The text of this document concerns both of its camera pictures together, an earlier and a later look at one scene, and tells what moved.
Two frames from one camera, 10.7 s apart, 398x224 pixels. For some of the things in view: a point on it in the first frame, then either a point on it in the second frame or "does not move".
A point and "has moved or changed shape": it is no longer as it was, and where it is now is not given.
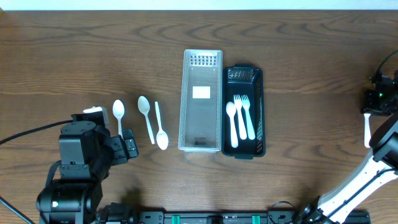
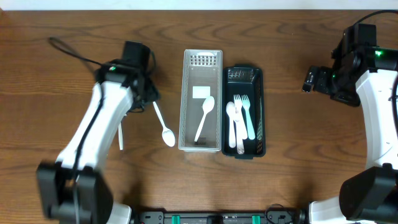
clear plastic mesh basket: x=201 y=117 does not move
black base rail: x=232 y=217 does not move
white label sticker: x=201 y=92 does not move
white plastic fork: x=246 y=105 does not move
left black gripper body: x=128 y=144 to x=149 y=94
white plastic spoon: x=144 y=106 to x=208 y=106
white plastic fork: x=238 y=105 does not move
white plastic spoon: x=231 y=109 does not move
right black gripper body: x=374 y=106 to x=319 y=81
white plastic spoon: x=162 y=139 has moved or changed shape
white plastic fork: x=367 y=130 has moved or changed shape
